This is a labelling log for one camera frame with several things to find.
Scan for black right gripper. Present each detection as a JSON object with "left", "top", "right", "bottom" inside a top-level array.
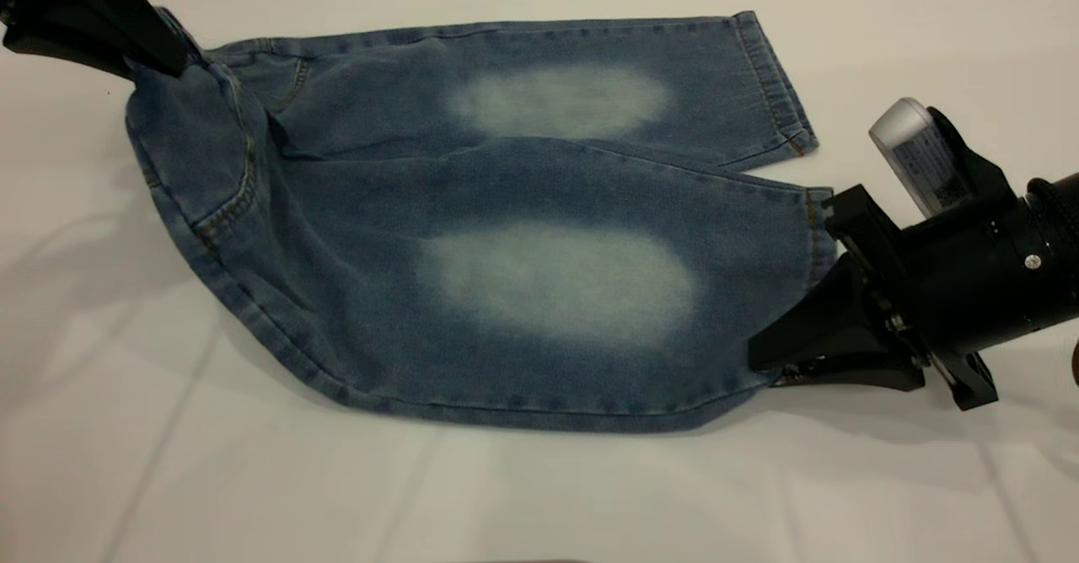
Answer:
[{"left": 748, "top": 184, "right": 1026, "bottom": 413}]

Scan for blue denim pants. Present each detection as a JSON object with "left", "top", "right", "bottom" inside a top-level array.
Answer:
[{"left": 125, "top": 8, "right": 840, "bottom": 435}]

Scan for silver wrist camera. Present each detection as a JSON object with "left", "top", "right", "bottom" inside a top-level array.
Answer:
[{"left": 868, "top": 98, "right": 970, "bottom": 218}]

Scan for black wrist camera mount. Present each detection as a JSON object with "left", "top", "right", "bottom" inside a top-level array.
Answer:
[{"left": 927, "top": 106, "right": 1017, "bottom": 212}]

